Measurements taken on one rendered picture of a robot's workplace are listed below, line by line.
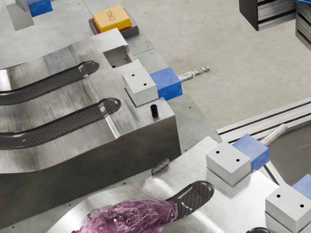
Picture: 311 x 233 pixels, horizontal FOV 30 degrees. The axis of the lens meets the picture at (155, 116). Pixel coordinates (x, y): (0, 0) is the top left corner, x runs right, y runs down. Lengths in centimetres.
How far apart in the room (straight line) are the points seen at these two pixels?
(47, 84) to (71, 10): 36
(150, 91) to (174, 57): 157
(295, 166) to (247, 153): 87
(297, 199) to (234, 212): 8
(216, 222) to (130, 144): 18
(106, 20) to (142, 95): 34
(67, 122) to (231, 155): 26
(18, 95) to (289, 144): 96
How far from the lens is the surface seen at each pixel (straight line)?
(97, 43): 101
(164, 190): 79
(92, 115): 88
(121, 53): 100
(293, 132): 176
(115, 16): 117
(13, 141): 88
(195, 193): 79
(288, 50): 240
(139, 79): 87
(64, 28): 124
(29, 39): 124
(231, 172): 76
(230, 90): 222
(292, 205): 73
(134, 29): 116
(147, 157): 87
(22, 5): 104
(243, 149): 81
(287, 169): 166
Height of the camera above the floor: 146
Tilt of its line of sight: 42 degrees down
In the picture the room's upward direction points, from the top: 11 degrees counter-clockwise
